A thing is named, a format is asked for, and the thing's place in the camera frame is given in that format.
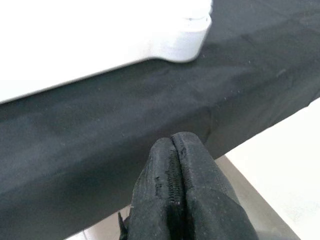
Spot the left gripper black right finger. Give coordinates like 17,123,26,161
172,132,258,240

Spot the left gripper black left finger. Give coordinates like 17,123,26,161
118,136,191,240

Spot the white plastic children tabletop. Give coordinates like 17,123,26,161
0,0,213,105

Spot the black tablecloth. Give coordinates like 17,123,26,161
0,0,320,240

